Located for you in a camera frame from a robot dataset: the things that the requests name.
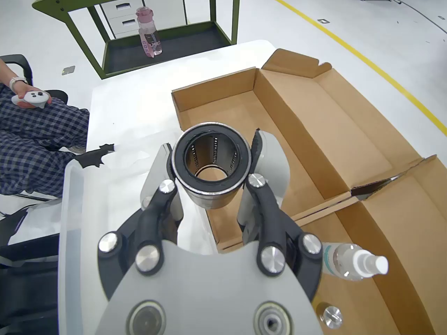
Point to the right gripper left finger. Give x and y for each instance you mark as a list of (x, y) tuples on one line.
[(153, 210)]

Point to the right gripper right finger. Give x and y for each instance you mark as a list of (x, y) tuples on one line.
[(270, 210)]

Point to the metal linear bearing bush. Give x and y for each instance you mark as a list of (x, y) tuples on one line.
[(181, 167)]

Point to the black tape piece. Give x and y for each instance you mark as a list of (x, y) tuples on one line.
[(91, 157)]

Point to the deep clear plastic tray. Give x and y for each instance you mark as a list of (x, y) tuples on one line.
[(75, 245)]

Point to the small clear spray bottle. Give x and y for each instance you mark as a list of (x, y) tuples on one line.
[(344, 258)]

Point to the shallow cardboard box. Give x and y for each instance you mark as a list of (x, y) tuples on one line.
[(314, 123), (401, 217)]

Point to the person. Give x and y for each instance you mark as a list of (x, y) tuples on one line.
[(31, 134)]

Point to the pink water bottle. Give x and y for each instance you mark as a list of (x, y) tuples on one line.
[(149, 34)]

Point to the white drawer cabinet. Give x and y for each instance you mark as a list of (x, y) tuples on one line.
[(120, 13)]

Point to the black office chair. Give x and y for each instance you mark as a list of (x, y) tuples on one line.
[(19, 61)]

